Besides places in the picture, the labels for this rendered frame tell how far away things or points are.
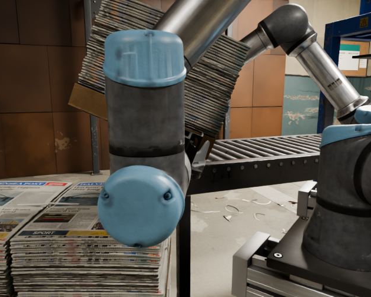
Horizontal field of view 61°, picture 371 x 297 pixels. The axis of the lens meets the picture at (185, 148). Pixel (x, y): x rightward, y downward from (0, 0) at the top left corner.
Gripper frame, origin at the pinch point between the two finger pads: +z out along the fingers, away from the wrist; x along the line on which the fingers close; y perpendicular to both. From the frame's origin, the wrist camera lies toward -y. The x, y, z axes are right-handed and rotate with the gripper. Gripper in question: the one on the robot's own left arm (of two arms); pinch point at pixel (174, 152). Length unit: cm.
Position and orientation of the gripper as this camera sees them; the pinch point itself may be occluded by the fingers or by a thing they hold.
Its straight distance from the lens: 61.8
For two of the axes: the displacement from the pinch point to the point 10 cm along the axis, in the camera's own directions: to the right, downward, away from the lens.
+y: 3.6, -9.1, -2.1
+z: 0.8, -1.9, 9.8
